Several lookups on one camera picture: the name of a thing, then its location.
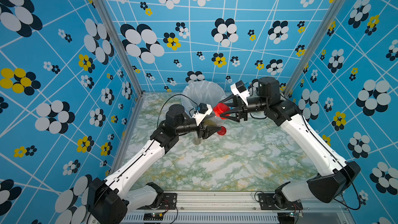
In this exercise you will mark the right green circuit board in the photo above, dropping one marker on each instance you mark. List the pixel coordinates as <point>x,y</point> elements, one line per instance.
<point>289,218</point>

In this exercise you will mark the small red jar lid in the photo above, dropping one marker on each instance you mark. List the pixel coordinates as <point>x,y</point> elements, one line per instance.
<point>222,131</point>

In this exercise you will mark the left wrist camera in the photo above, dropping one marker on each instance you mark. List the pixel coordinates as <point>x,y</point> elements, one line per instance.
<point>202,111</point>

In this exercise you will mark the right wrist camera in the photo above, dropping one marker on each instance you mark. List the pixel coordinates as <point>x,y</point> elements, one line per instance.
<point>239,89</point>

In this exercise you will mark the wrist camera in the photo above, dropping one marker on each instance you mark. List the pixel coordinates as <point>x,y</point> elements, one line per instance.
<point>239,89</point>
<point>202,111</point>

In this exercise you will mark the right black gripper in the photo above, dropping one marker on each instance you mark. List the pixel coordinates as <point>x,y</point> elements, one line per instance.
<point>239,114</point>

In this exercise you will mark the left green circuit board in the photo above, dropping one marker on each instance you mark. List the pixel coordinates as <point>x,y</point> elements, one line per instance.
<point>153,217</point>

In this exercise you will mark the tall clear jar white lid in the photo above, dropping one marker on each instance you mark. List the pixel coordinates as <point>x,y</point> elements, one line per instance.
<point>197,140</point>

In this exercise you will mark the green circuit board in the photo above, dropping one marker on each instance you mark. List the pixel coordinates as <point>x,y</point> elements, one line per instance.
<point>153,217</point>
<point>289,218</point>

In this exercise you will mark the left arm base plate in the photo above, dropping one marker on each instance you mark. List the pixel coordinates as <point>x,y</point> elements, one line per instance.
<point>165,201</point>

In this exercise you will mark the aluminium front frame rail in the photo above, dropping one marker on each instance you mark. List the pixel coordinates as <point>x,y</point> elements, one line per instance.
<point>218,207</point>

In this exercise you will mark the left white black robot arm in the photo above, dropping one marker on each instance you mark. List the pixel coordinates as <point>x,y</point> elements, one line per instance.
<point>110,199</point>

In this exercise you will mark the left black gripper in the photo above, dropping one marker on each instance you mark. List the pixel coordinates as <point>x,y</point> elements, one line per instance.
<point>208,132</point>

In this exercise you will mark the clear jar of mung beans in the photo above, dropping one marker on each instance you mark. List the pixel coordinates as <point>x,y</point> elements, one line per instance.
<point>245,135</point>

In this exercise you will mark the clear jar large red lid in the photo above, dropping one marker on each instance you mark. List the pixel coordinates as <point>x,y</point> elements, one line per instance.
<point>213,121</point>

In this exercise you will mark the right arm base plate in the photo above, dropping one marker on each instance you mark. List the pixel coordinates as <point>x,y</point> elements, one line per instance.
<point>269,201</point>

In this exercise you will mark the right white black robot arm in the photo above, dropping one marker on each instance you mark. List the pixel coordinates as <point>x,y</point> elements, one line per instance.
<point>335,174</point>

